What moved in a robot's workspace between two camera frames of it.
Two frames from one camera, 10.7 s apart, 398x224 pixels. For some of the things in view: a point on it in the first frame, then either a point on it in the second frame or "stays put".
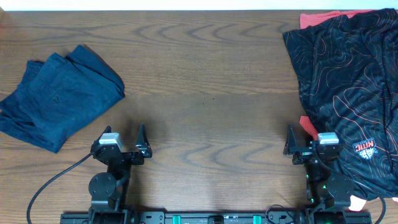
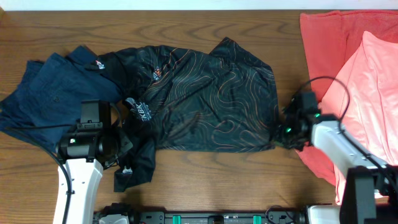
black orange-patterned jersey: (347, 73) → (176, 99)
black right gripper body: (303, 155) → (287, 136)
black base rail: (166, 216) stays put
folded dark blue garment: (58, 96) stays put
